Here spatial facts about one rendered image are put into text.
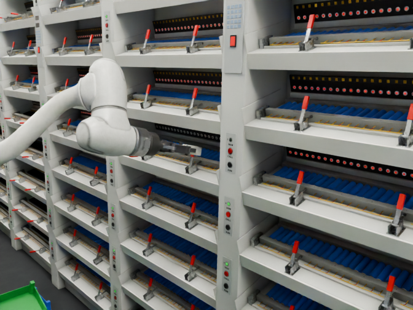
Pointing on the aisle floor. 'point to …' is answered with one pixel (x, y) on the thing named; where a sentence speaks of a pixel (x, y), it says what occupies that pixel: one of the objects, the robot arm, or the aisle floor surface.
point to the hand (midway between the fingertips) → (192, 149)
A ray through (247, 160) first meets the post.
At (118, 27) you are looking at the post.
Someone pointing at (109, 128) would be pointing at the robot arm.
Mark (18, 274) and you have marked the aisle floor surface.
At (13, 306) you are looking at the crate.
